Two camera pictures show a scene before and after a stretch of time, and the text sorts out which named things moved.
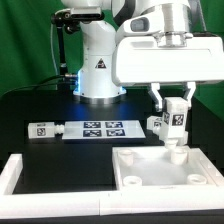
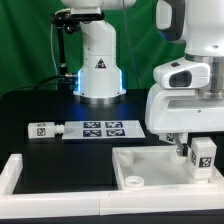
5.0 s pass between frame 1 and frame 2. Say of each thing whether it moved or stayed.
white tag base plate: stayed
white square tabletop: stayed
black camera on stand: stayed
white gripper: moved
